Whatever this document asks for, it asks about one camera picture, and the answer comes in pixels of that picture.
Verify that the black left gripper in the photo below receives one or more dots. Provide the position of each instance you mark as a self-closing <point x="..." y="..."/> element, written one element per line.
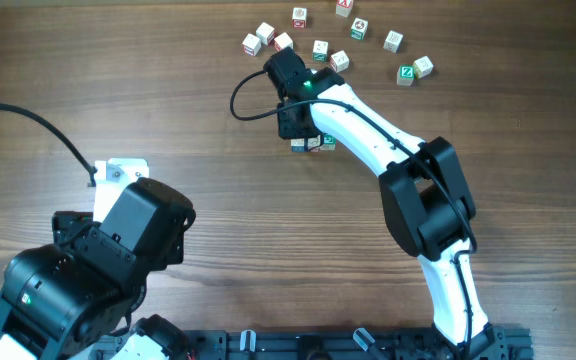
<point x="68" y="226"/>

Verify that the plain number one block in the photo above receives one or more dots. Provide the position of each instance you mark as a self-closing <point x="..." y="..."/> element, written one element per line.
<point x="339" y="61"/>

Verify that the blue-sided white block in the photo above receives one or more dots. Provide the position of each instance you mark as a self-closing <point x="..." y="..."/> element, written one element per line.
<point x="298" y="145"/>

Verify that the green letter block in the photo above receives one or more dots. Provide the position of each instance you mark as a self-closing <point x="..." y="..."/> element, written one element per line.
<point x="328" y="143"/>

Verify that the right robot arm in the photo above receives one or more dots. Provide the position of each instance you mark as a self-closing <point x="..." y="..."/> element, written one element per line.
<point x="426" y="201"/>

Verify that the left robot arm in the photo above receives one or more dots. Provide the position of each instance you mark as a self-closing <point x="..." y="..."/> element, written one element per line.
<point x="58" y="299"/>

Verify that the red animal sketch block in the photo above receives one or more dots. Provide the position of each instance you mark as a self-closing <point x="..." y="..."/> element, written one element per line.
<point x="283" y="41"/>

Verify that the green N block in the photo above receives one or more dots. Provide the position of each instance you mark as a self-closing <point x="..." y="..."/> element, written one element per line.
<point x="320" y="51"/>

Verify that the red-edged white block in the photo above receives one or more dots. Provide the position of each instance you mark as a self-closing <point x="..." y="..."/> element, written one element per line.
<point x="266" y="33"/>

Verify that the red Z white block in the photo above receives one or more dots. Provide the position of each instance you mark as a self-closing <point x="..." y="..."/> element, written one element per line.
<point x="251" y="44"/>

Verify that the red Q block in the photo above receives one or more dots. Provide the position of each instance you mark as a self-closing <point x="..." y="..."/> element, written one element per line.
<point x="299" y="17"/>

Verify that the green ladybug block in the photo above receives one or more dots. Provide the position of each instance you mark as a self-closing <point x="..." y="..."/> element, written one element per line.
<point x="359" y="29"/>

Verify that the red X block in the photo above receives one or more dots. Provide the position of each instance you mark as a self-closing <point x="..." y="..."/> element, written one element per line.
<point x="344" y="7"/>

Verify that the blue K block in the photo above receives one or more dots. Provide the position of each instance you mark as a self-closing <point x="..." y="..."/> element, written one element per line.
<point x="393" y="41"/>

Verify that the green Z block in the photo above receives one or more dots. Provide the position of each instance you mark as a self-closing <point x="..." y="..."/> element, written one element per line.
<point x="405" y="75"/>

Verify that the yellow turtle block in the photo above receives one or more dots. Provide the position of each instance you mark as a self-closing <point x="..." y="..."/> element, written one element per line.
<point x="423" y="67"/>

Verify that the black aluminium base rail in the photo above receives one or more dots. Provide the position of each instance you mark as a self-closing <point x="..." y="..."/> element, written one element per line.
<point x="496" y="343"/>

